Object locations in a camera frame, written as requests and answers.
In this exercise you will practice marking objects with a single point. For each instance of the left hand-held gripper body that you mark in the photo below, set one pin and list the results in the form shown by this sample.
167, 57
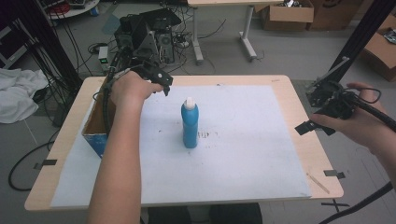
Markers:
155, 75

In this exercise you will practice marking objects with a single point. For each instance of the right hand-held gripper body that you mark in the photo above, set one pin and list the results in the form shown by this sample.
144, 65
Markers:
334, 101

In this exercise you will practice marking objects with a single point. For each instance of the blue bottle with white cap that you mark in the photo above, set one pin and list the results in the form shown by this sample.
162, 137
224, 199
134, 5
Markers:
190, 126

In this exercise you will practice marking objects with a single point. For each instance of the cardboard box with blue side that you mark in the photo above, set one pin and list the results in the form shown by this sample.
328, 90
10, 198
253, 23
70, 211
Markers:
93, 124

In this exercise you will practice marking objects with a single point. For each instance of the person's left hand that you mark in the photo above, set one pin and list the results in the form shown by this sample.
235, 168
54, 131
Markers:
130, 88

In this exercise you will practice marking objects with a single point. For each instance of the person's right hand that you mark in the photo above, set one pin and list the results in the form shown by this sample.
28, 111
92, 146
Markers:
362, 129

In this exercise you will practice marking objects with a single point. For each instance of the black computer equipment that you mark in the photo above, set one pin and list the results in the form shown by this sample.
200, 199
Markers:
146, 34

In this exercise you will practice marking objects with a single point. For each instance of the black tape piece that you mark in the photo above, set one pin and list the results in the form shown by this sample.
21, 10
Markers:
46, 163
333, 174

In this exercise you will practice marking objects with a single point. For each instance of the thin wooden stick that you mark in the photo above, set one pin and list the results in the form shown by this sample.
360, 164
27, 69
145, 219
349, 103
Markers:
318, 183

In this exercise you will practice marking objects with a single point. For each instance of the small grey power unit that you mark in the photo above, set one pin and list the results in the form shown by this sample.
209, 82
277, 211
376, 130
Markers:
103, 55

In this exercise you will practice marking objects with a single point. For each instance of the black metal stand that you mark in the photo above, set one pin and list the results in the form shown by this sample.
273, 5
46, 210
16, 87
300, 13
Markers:
59, 53
358, 40

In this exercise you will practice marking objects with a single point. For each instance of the light blue mat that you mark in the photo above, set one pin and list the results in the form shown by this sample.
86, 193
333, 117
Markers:
243, 146

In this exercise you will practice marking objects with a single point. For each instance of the large cardboard box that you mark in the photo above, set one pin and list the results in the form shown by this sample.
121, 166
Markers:
381, 53

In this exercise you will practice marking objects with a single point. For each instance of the black tape cross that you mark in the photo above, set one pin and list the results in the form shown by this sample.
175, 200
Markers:
335, 204

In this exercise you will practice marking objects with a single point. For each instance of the closed cardboard box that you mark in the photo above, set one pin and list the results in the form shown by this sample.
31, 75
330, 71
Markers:
336, 14

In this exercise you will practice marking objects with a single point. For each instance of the open cardboard box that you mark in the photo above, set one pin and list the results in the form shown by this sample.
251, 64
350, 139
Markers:
288, 15

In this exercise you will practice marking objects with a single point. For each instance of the white-legged desk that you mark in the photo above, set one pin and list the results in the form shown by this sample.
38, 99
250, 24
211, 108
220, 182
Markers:
247, 34

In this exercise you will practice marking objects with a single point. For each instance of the round white table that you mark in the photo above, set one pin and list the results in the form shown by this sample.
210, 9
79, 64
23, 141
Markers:
73, 7

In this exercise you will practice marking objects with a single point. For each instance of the white cloth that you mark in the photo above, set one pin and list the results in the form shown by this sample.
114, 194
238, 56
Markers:
17, 93

